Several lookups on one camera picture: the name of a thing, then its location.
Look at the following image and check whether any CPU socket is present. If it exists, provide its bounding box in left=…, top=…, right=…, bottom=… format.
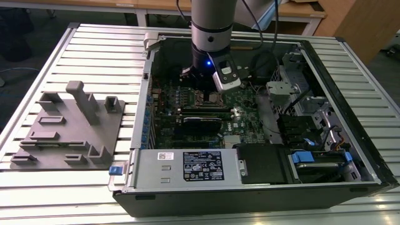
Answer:
left=194, top=88, right=228, bottom=109

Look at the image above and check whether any black RAM slot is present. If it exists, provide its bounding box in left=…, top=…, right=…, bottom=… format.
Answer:
left=178, top=106, right=235, bottom=113
left=180, top=112, right=235, bottom=119

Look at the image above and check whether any black plastic bay cover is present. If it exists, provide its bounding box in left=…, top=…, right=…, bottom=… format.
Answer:
left=232, top=143, right=303, bottom=185

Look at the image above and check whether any grey case latch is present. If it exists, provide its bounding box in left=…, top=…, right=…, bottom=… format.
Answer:
left=143, top=32, right=167, bottom=52

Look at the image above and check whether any black graphics card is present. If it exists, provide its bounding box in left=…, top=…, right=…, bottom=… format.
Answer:
left=182, top=116, right=224, bottom=138

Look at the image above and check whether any green motherboard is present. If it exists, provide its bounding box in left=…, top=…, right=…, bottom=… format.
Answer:
left=151, top=77, right=278, bottom=150

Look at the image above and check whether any wooden desk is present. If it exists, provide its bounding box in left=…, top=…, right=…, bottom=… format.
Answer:
left=138, top=0, right=328, bottom=36

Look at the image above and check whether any silver chipset heatsink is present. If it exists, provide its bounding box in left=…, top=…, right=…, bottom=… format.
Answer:
left=223, top=135, right=243, bottom=145

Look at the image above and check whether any metal drive cage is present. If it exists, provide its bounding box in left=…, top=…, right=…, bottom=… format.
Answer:
left=268, top=52, right=366, bottom=182

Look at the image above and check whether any silver power supply unit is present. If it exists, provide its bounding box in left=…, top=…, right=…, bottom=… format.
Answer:
left=124, top=147, right=244, bottom=189

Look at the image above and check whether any grey parts rack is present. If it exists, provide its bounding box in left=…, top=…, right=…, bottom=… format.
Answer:
left=10, top=80, right=127, bottom=170

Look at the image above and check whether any wooden cabinet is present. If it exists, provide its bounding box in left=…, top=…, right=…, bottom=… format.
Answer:
left=314, top=0, right=400, bottom=64

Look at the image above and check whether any hard disk in blue carrier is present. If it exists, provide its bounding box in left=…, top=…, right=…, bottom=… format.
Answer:
left=290, top=151, right=354, bottom=184

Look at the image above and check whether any black PC case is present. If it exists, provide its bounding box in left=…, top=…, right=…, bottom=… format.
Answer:
left=111, top=32, right=400, bottom=218

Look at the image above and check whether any black chair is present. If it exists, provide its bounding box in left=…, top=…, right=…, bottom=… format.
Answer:
left=0, top=7, right=36, bottom=63

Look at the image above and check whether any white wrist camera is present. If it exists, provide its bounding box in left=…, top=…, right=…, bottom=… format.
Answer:
left=208, top=52, right=244, bottom=92

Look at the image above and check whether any thick black cable loop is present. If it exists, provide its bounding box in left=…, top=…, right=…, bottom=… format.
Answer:
left=251, top=50, right=280, bottom=80

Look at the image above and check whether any grey metal bracket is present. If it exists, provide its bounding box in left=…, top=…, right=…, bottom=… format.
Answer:
left=266, top=81, right=300, bottom=106

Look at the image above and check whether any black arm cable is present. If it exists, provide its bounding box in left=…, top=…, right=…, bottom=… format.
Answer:
left=250, top=0, right=280, bottom=51

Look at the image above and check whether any coloured wire bundle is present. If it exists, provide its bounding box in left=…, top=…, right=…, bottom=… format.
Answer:
left=328, top=137, right=351, bottom=152

